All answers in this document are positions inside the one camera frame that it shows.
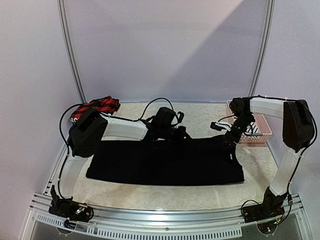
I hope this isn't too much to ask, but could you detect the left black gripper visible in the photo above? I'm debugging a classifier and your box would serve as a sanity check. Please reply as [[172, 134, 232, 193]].
[[159, 125, 190, 144]]

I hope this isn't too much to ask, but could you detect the black t-shirt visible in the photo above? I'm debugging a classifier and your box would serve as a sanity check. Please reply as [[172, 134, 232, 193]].
[[85, 135, 245, 187]]

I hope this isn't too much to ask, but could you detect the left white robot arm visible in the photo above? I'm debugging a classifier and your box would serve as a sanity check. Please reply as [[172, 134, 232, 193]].
[[50, 107, 184, 217]]

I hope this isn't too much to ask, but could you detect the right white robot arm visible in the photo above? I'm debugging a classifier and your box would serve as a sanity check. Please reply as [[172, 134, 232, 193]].
[[223, 96, 318, 197]]

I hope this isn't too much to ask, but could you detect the pink plastic basket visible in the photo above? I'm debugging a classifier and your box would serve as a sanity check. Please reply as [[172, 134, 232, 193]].
[[223, 98, 272, 147]]

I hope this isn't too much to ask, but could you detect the black white striped garment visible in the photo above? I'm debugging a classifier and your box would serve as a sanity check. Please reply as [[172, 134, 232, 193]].
[[243, 122, 260, 138]]

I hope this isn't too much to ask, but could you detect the red black plaid shirt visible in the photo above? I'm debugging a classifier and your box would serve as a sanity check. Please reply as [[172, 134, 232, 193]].
[[69, 95, 121, 124]]

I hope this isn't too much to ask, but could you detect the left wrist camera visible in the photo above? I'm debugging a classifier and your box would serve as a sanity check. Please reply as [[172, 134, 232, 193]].
[[175, 111, 185, 124]]

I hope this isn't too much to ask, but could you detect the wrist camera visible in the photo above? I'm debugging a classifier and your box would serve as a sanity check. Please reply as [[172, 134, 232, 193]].
[[175, 111, 185, 124], [210, 121, 232, 132]]

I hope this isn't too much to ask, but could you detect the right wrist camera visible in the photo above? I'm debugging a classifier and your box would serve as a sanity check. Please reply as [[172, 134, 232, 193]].
[[210, 121, 232, 132]]

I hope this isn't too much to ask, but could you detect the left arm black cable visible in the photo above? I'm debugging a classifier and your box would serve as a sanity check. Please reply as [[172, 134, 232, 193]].
[[58, 97, 176, 151]]

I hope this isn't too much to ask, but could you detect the right aluminium frame post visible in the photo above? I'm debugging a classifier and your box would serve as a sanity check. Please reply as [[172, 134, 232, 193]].
[[248, 0, 275, 97]]

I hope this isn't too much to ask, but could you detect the aluminium frame post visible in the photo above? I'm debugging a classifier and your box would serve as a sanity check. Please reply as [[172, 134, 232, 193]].
[[57, 0, 87, 103], [248, 0, 275, 97]]

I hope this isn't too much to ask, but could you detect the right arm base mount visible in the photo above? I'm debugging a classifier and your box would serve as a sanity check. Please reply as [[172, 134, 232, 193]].
[[240, 189, 293, 226]]

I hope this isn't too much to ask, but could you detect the aluminium front rail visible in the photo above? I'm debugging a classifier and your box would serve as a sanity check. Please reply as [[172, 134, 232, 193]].
[[22, 193, 313, 240]]

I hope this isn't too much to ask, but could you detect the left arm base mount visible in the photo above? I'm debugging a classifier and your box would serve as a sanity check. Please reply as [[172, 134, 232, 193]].
[[48, 185, 94, 223]]

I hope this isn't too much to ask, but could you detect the left aluminium frame post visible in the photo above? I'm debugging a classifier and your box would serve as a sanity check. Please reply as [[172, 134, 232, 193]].
[[57, 0, 87, 103]]

